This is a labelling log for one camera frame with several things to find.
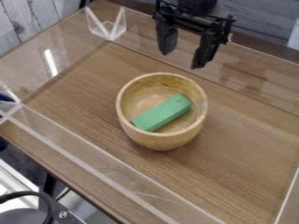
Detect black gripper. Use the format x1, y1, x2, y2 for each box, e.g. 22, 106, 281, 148
153, 0, 236, 69

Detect green rectangular block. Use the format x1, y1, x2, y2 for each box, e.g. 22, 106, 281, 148
130, 94, 192, 132

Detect brown wooden bowl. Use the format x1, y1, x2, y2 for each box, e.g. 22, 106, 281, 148
116, 73, 208, 151

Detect black table leg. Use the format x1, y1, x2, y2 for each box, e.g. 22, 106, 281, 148
42, 174, 57, 196

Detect clear acrylic enclosure walls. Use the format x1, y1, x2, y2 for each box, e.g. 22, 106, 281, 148
0, 1, 299, 224

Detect black metal bracket with screw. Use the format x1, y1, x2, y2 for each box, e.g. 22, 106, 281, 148
46, 196, 86, 224

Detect black cable loop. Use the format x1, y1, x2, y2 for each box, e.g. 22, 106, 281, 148
0, 190, 54, 224

